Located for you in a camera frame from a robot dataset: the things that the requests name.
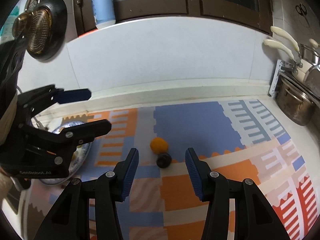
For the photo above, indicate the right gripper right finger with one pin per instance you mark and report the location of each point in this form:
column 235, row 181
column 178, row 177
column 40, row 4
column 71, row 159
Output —
column 255, row 218

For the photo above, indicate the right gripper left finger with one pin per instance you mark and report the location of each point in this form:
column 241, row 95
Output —
column 68, row 218

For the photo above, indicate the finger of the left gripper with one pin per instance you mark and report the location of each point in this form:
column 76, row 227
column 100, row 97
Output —
column 33, row 102
column 82, row 132

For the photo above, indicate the blue white patterned plate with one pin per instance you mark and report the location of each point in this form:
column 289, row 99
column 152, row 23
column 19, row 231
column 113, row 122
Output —
column 78, row 158

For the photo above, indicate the copper perforated strainer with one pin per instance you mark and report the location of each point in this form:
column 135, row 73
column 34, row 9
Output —
column 40, row 31

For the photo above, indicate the teal white bag box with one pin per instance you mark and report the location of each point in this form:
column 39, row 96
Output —
column 6, row 30

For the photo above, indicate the small copper saucepan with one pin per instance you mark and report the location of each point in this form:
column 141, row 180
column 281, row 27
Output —
column 22, row 24

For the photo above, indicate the colourful patterned table mat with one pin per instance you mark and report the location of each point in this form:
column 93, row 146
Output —
column 239, row 139

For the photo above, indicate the dark plum near oranges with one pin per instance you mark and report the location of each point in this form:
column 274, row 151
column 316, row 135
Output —
column 163, row 160

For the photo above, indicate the small orange back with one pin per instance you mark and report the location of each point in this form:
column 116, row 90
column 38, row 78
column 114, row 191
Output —
column 159, row 145

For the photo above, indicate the black frying pan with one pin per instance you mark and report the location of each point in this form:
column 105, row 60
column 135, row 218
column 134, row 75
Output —
column 58, row 12

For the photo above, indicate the white pump soap bottle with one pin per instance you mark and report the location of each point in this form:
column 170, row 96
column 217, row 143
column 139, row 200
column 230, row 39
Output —
column 103, row 13

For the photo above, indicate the metal dish rack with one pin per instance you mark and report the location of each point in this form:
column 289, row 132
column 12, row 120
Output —
column 283, row 69

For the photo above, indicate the cream handled pan lower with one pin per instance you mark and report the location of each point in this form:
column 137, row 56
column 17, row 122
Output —
column 278, row 45

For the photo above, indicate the cream handled pan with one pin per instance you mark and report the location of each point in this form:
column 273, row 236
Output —
column 278, row 45
column 305, row 52

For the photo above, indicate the cream handled pan upper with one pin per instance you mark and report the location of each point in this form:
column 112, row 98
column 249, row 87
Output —
column 305, row 52

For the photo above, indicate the black scissors on wall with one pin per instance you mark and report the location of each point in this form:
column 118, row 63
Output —
column 302, row 11

